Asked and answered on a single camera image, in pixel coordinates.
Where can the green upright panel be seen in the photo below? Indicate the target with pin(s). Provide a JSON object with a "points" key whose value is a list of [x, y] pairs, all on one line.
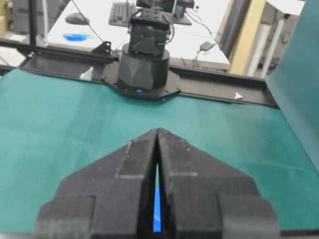
{"points": [[295, 81]]}

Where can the black keyboard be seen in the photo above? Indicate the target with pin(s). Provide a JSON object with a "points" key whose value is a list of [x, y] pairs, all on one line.
{"points": [[121, 13]]}

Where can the black computer mouse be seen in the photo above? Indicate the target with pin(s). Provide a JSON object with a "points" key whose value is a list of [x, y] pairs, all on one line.
{"points": [[77, 19]]}

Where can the white paper scrap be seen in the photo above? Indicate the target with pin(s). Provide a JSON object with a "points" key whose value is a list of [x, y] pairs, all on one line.
{"points": [[238, 96]]}

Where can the blue plastic gear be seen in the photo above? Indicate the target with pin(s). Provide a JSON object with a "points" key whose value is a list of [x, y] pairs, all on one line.
{"points": [[157, 205]]}

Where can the blue plastic object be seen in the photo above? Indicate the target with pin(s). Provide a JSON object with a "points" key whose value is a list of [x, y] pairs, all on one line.
{"points": [[77, 37]]}

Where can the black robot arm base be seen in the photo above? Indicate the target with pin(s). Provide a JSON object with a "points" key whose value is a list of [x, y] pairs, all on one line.
{"points": [[144, 61]]}

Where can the white desk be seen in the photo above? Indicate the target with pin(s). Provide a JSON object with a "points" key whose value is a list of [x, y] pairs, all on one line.
{"points": [[183, 41]]}

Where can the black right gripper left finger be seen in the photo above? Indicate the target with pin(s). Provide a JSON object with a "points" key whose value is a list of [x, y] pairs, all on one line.
{"points": [[112, 198]]}

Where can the black aluminium frame rail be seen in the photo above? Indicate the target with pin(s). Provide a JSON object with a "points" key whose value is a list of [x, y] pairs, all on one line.
{"points": [[69, 64]]}

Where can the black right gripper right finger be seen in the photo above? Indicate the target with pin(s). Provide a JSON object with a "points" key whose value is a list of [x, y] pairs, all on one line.
{"points": [[205, 198]]}

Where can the black corner bracket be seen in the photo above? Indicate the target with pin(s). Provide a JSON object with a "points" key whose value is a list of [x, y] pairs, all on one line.
{"points": [[104, 47]]}

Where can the green table mat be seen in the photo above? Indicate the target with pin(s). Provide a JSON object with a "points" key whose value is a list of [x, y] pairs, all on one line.
{"points": [[52, 127]]}

